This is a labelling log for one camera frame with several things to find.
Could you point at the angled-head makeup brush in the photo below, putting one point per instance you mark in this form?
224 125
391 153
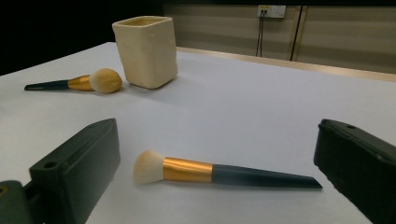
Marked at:
243 175

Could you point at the beige square brush holder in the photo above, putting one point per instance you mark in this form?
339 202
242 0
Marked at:
148 53

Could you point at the round-head makeup brush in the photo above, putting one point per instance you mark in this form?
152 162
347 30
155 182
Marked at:
104 81

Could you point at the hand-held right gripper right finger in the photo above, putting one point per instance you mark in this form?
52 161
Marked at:
358 161

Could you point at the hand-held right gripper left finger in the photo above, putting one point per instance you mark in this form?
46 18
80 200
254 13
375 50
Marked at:
77 168

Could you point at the white wall socket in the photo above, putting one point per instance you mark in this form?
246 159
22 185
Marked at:
274 11

